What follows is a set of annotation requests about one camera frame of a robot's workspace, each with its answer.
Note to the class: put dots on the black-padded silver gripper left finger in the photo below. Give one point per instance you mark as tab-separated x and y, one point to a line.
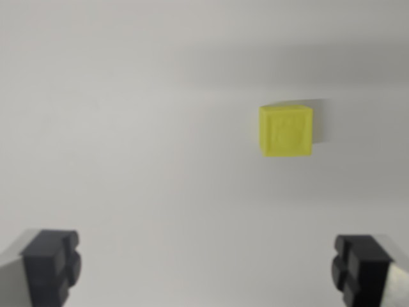
44	268

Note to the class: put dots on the black-padded silver gripper right finger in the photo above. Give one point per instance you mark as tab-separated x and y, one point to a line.
361	272

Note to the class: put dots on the yellow embossed cube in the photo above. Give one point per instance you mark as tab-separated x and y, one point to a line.
285	131

